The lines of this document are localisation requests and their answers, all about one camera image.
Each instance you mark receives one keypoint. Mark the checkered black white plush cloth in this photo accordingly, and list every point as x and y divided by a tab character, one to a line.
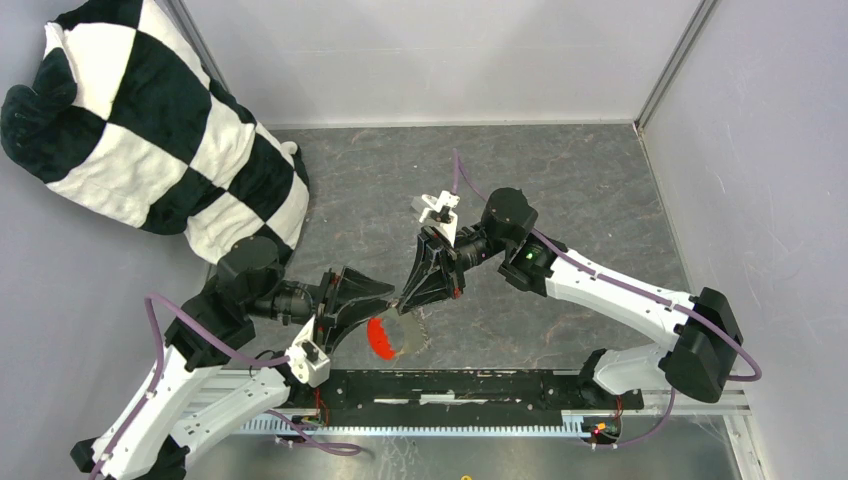
123	119

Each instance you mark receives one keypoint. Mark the metal key holder red handle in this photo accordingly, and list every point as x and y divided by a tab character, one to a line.
392	334

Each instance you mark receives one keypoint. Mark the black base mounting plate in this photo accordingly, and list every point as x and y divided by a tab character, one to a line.
456	398

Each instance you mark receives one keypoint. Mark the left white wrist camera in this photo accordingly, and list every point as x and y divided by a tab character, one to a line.
308	362

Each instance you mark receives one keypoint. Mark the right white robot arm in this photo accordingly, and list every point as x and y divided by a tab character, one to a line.
695	338

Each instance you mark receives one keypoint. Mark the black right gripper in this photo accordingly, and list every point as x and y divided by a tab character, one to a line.
436	271

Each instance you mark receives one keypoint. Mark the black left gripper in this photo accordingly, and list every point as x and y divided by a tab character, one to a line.
350	289

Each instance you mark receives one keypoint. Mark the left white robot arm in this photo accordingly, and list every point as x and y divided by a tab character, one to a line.
247	342

